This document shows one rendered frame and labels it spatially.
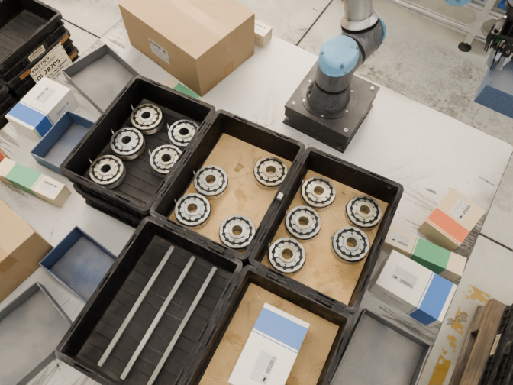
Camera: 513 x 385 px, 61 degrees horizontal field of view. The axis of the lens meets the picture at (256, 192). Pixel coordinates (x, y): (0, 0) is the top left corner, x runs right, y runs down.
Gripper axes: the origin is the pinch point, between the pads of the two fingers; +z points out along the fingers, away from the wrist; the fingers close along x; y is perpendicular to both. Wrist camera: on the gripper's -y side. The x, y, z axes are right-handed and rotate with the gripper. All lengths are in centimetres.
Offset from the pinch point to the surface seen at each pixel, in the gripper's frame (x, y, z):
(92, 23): -229, -23, 82
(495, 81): 2.2, 0.0, 5.4
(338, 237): -15, 56, 25
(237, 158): -55, 49, 22
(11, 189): -116, 95, 27
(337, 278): -10, 65, 28
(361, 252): -8, 56, 26
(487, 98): 2.4, 9.9, 2.8
